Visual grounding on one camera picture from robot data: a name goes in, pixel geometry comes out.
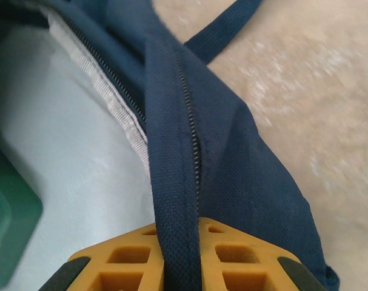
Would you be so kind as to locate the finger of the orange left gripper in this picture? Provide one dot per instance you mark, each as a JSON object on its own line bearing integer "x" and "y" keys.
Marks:
{"x": 126, "y": 266}
{"x": 241, "y": 266}

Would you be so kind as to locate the navy blue student backpack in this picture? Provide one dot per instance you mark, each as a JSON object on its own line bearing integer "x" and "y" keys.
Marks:
{"x": 186, "y": 151}

